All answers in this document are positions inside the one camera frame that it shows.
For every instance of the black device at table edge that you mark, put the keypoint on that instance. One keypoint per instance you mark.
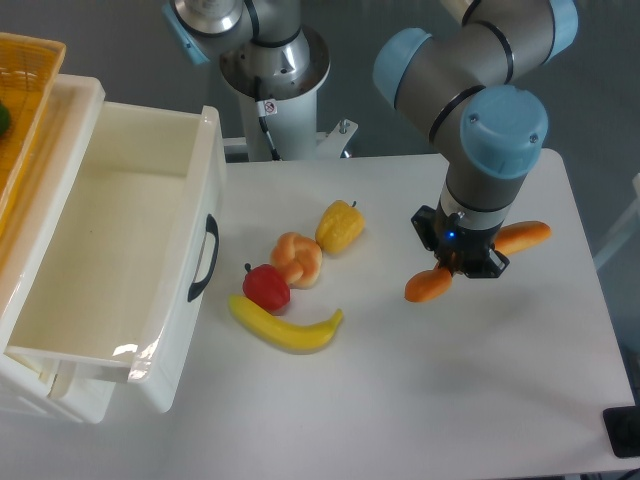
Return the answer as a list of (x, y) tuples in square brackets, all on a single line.
[(622, 427)]

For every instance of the white frame at right edge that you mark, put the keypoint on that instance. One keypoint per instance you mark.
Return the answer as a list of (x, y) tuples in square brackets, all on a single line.
[(621, 231)]

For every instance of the yellow bell pepper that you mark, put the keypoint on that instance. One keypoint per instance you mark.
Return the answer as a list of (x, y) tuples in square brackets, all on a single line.
[(339, 226)]

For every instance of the yellow woven basket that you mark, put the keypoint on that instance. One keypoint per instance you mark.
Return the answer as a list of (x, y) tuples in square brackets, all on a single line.
[(29, 67)]

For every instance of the green vegetable in basket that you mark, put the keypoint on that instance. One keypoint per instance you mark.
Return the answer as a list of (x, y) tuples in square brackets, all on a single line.
[(5, 119)]

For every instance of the yellow banana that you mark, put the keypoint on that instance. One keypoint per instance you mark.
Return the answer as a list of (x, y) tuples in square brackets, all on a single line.
[(298, 339)]

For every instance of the knotted bread roll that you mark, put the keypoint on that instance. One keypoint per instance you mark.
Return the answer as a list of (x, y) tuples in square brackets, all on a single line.
[(298, 259)]

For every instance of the red bell pepper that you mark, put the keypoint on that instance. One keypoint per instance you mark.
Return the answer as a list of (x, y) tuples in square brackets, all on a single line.
[(265, 286)]

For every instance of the long orange bread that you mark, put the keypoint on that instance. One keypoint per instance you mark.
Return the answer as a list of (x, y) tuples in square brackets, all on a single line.
[(429, 284)]

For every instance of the black drawer handle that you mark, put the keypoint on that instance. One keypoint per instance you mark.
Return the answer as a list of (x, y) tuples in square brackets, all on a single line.
[(207, 259)]

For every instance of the white drawer cabinet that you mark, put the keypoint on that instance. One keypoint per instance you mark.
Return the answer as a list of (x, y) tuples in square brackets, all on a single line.
[(47, 388)]

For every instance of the white drawer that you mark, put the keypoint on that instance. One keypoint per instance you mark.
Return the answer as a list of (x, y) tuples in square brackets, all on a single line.
[(110, 296)]

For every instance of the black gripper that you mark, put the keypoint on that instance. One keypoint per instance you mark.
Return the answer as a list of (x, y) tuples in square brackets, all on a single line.
[(459, 249)]

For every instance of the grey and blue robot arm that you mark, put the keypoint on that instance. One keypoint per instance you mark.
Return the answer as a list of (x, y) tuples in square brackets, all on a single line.
[(458, 92)]

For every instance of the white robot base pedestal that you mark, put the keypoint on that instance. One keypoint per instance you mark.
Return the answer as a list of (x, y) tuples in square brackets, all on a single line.
[(276, 88)]

